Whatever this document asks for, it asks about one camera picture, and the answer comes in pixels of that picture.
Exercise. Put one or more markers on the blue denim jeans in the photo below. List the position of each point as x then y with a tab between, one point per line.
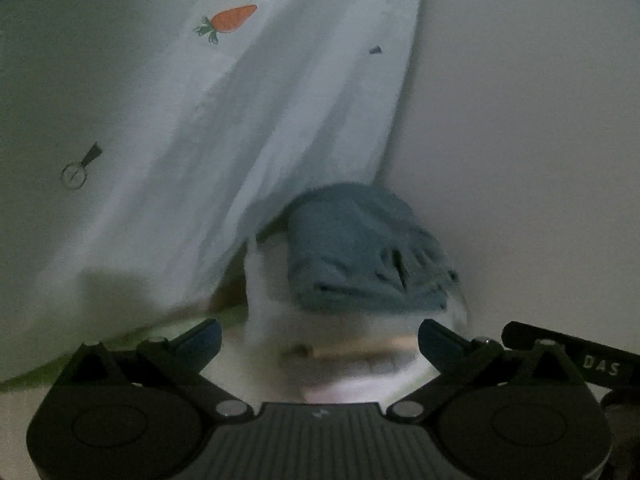
359	248

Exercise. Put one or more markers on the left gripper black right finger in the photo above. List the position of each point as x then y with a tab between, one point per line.
451	354

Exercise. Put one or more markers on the white folded garment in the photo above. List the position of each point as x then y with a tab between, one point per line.
336	358

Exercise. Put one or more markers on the pale green fabric storage bag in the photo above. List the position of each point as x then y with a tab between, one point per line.
142	141

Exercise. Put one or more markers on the green grid cutting mat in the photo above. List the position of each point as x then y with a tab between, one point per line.
44	376

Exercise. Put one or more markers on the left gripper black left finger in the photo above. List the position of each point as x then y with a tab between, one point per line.
191	351

